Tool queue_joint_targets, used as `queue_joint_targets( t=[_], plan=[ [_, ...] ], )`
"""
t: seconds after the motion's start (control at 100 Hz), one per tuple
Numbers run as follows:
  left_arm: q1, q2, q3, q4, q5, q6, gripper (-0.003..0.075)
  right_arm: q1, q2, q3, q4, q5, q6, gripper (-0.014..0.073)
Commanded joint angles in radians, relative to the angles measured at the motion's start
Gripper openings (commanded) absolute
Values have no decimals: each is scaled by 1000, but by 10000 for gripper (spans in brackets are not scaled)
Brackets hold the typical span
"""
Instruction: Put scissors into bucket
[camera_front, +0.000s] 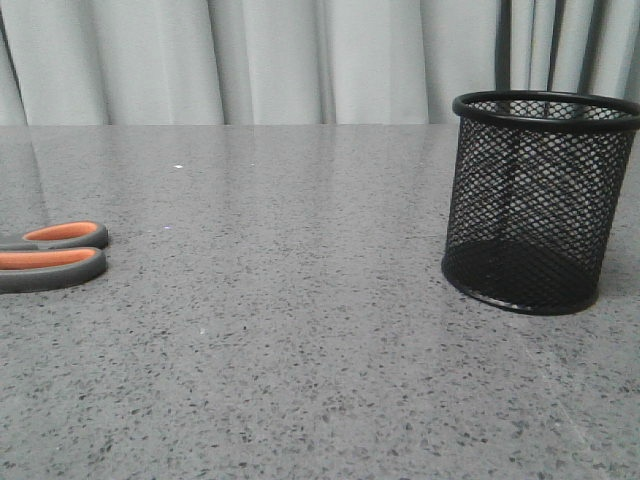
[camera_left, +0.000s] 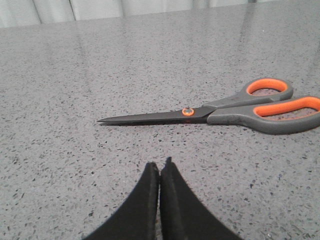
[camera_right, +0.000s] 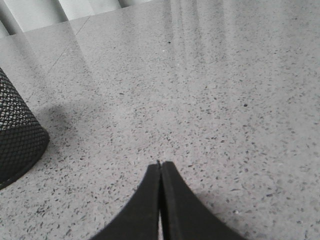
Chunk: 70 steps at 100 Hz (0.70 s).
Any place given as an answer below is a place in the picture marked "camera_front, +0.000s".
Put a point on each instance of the grey and orange scissors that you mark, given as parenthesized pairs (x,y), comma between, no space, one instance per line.
(53,257)

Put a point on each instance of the black mesh pen cup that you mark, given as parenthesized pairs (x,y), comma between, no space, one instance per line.
(537,180)

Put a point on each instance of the light grey curtain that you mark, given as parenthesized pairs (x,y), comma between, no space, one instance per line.
(301,62)

